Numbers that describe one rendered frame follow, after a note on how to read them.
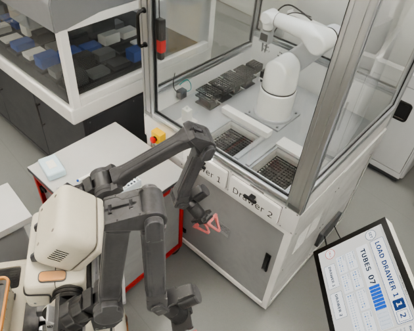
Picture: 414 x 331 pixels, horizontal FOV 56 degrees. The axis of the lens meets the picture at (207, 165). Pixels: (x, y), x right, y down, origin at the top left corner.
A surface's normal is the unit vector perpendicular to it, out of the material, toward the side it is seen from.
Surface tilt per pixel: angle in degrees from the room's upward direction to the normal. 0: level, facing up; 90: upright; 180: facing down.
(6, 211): 0
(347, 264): 50
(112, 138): 0
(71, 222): 42
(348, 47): 90
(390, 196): 0
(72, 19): 90
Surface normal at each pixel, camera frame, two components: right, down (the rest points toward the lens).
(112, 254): 0.15, 0.68
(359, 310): -0.72, -0.51
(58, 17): 0.74, 0.50
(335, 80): -0.67, 0.47
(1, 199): 0.07, -0.72
